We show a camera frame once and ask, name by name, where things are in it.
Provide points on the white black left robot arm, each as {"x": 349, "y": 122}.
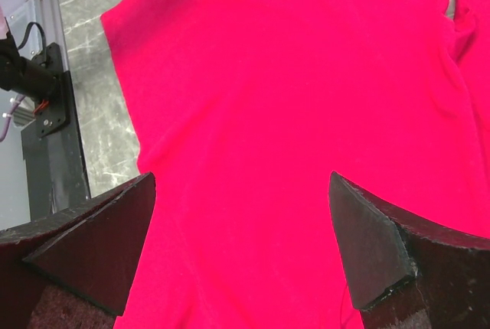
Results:
{"x": 24, "y": 76}

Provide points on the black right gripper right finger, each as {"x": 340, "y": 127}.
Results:
{"x": 404, "y": 271}

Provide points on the aluminium front rail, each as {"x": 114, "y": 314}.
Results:
{"x": 47, "y": 14}

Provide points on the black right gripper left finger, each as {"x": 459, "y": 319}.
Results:
{"x": 75, "y": 268}

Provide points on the red t shirt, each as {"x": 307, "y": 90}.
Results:
{"x": 244, "y": 108}

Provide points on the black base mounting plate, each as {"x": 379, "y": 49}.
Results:
{"x": 52, "y": 149}

